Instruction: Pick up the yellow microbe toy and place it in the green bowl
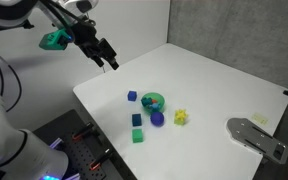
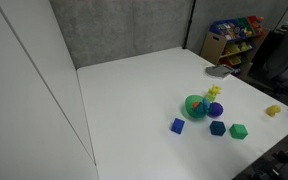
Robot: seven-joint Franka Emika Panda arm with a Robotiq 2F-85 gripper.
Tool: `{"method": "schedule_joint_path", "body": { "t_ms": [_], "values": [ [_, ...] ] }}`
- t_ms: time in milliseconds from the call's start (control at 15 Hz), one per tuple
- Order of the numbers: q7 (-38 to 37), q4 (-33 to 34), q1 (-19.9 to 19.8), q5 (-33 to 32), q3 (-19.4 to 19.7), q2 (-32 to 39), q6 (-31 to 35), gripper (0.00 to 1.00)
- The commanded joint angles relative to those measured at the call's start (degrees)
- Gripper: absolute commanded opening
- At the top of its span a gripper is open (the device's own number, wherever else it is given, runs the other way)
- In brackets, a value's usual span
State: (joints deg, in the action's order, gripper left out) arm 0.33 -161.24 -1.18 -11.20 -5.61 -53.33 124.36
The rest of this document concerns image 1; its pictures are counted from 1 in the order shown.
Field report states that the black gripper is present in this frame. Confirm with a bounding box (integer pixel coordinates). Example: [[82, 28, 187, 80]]
[[71, 20, 120, 71]]

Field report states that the yellow microbe toy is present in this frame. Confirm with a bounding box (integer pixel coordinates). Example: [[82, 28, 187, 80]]
[[174, 108, 189, 123]]

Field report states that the teal toy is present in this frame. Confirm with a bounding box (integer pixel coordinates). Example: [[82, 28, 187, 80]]
[[141, 96, 153, 108]]

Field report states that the green bowl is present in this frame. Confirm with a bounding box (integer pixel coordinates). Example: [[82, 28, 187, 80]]
[[140, 92, 166, 115]]

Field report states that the light blue toy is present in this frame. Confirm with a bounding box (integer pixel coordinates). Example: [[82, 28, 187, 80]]
[[150, 102, 162, 113]]

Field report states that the dark blue foam cube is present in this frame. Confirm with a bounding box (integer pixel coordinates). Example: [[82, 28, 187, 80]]
[[131, 113, 143, 127]]

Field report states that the red black clamp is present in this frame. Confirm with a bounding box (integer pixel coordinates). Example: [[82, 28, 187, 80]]
[[71, 121, 97, 141], [88, 148, 113, 172]]

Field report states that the purple spiky ball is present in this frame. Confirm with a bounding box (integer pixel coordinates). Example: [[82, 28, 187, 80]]
[[150, 111, 165, 127]]

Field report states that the green foam cube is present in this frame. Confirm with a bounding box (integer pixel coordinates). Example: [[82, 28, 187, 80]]
[[131, 128, 144, 144]]

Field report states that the black perforated breadboard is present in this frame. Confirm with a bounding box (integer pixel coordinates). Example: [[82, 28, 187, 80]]
[[33, 109, 139, 180]]

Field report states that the yellow sticky note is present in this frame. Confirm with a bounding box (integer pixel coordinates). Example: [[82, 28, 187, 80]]
[[251, 112, 269, 126]]

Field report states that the grey metal plate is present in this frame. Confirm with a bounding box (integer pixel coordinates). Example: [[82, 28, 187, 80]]
[[226, 117, 288, 165]]

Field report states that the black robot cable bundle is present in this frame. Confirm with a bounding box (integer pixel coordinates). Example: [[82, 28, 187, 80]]
[[0, 0, 77, 113]]

